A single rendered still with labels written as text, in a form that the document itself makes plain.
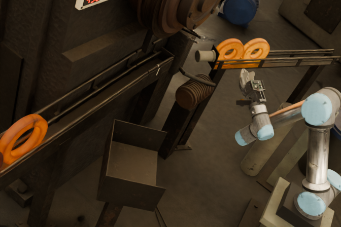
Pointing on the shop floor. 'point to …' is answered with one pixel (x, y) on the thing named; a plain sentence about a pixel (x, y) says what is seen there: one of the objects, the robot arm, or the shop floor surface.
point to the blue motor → (241, 2)
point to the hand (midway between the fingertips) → (242, 71)
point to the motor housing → (183, 112)
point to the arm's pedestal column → (252, 215)
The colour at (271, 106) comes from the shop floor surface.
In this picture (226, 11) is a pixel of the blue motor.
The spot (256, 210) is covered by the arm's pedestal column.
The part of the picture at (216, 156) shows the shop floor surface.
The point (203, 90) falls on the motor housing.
